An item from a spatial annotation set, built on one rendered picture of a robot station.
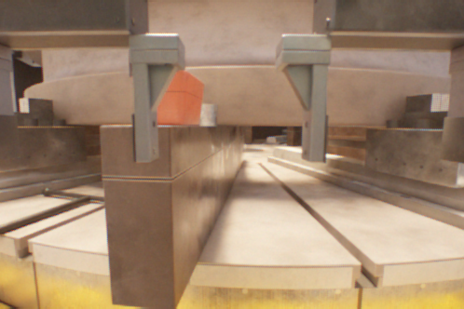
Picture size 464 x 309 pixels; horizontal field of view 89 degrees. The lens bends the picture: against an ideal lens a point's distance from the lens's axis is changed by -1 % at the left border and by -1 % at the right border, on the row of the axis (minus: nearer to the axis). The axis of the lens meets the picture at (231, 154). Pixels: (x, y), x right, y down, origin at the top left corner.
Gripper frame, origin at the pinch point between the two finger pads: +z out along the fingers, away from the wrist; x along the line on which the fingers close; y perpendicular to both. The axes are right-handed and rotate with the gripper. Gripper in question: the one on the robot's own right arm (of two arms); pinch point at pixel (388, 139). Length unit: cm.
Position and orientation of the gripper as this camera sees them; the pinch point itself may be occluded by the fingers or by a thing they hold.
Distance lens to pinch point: 25.3
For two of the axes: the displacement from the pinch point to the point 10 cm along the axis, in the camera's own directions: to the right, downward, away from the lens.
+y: 0.0, 1.2, -9.9
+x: 10.0, 0.1, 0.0
